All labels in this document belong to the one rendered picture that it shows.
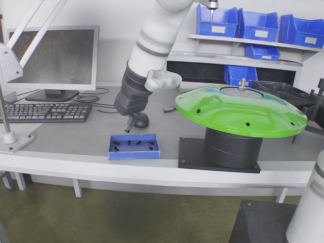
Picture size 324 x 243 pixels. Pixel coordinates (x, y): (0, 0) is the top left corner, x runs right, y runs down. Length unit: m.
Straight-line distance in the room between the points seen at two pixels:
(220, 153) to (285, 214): 0.21
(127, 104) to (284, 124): 0.32
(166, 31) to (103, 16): 1.07
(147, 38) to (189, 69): 1.01
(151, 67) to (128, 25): 1.00
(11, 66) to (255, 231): 0.68
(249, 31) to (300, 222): 1.00
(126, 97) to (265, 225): 0.41
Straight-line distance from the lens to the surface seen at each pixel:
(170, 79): 0.42
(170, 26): 0.41
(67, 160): 0.56
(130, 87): 0.45
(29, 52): 0.63
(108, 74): 1.46
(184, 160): 0.52
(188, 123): 0.77
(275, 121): 0.43
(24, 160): 0.63
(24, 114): 0.87
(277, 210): 0.57
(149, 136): 0.62
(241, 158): 0.52
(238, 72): 1.45
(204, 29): 1.19
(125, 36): 1.41
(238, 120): 0.40
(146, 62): 0.42
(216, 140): 0.51
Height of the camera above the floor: 1.21
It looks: 22 degrees down
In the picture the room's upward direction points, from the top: 3 degrees clockwise
